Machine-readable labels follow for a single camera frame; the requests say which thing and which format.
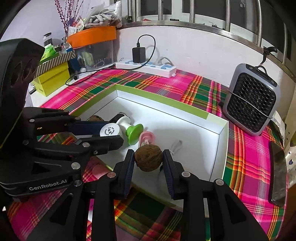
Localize white power strip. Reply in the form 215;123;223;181
115;60;177;78

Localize striped box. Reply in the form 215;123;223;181
34;51;76;78

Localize grey mini heater fan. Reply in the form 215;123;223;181
223;63;281;136

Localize green white cardboard box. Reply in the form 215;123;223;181
70;83;230;209

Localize black window handle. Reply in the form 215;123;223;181
259;46;278;66

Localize black smartphone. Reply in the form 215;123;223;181
268;142;287;207

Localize white gloves pile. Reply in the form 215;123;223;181
84;13;122;28

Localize black charger with cable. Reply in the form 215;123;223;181
65;34;156;86

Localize white round cap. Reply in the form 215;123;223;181
99;123;123;138

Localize pink stapler case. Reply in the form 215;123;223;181
138;131;155;147

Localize yellow box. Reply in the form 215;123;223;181
33;62;70;96

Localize purple flower branches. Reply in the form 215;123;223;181
54;0;84;36

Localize white green spool gadget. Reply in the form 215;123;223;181
116;115;144;145

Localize orange lid storage bin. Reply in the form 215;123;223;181
67;26;116;71

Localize brown walnut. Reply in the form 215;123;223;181
135;144;163;172
88;115;104;121

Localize pink cable holder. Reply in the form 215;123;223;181
92;164;110;180

